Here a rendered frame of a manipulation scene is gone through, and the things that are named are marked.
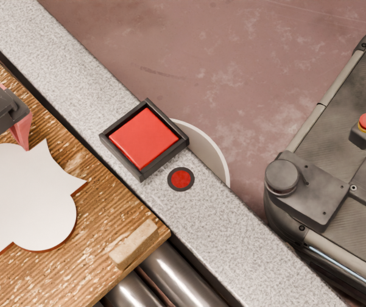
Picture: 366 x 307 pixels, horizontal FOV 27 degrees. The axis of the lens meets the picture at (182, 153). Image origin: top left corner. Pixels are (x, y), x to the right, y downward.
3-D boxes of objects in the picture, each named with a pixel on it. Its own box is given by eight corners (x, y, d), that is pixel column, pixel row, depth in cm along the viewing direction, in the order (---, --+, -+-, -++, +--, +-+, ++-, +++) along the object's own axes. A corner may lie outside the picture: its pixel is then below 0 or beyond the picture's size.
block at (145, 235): (151, 226, 83) (148, 215, 81) (162, 237, 82) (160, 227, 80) (110, 262, 81) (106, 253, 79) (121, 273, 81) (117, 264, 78)
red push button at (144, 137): (148, 112, 92) (147, 106, 91) (180, 144, 90) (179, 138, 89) (109, 142, 91) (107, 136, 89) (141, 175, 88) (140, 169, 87)
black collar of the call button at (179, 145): (148, 104, 93) (147, 97, 91) (190, 144, 90) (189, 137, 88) (100, 141, 91) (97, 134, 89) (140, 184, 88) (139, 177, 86)
